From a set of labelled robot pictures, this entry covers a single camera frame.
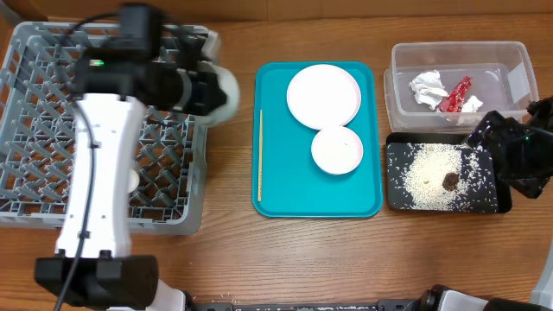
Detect grey metal bowl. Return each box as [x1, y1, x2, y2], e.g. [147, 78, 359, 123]
[195, 30, 240, 127]

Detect large white plate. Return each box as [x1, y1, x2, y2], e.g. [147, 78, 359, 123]
[286, 64, 361, 130]

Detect white paper cup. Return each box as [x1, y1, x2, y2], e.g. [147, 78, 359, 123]
[127, 168, 140, 194]

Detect white bowl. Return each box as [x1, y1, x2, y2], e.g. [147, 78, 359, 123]
[311, 126, 364, 175]

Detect large white tissue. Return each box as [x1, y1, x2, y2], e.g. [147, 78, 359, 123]
[409, 70, 448, 111]

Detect pile of white rice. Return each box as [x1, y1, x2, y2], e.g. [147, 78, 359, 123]
[387, 142, 498, 213]

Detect red snack wrapper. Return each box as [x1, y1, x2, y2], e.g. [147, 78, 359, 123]
[438, 76, 472, 113]

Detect brown food scrap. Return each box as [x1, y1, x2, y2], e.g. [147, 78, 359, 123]
[442, 172, 460, 192]

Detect small white tissue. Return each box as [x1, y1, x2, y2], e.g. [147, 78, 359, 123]
[457, 95, 483, 125]

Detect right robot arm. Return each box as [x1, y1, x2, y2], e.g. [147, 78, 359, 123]
[406, 98, 552, 311]

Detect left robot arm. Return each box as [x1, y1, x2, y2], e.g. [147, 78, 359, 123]
[35, 3, 240, 310]

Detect wooden chopstick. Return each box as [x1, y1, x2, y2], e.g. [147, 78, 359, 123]
[257, 110, 264, 202]

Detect teal plastic tray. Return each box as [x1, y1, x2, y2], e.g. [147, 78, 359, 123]
[252, 61, 384, 219]

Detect grey plastic dish rack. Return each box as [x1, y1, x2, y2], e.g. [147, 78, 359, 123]
[1, 22, 207, 235]

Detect clear plastic bin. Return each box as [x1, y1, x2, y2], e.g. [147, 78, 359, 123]
[384, 41, 539, 133]

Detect black tray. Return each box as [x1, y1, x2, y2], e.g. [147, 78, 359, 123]
[384, 131, 513, 214]

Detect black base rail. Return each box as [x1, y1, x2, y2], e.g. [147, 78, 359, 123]
[185, 292, 439, 311]

